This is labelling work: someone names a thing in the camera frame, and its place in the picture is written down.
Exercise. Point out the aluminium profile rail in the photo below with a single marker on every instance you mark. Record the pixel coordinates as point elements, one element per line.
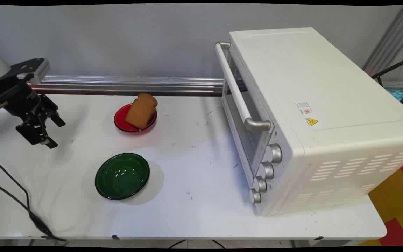
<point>117,84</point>

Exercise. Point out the aluminium frame post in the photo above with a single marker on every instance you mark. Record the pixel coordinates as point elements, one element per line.
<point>390,38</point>

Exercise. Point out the brown bread slice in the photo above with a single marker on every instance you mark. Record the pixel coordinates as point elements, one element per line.
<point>140,112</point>

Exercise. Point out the white toaster oven body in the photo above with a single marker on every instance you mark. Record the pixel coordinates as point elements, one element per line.
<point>327,87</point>

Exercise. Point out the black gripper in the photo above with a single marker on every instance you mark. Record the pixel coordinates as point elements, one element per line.
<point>16,96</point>

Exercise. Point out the silver black wrist camera box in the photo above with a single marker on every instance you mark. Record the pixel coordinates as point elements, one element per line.
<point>33,68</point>

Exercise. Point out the large silver oven knob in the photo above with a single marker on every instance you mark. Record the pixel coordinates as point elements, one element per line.
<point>275,153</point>

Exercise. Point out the small silver oven knob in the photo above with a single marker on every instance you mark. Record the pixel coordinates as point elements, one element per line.
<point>256,196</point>

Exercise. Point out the black metal stand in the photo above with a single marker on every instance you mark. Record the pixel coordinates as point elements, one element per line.
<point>394,65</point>

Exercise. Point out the red round plate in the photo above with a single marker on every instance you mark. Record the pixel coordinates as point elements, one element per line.
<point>121,120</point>

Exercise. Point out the dark green glass bowl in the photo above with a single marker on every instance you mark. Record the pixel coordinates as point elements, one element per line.
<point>121,176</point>

